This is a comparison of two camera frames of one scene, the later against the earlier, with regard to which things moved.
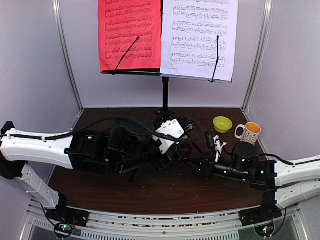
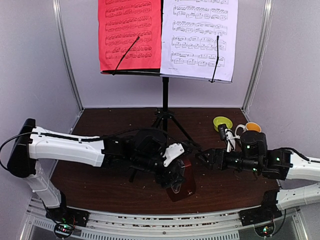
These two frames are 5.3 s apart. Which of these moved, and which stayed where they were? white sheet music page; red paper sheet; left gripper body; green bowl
Moved: left gripper body
Stayed: white sheet music page; green bowl; red paper sheet
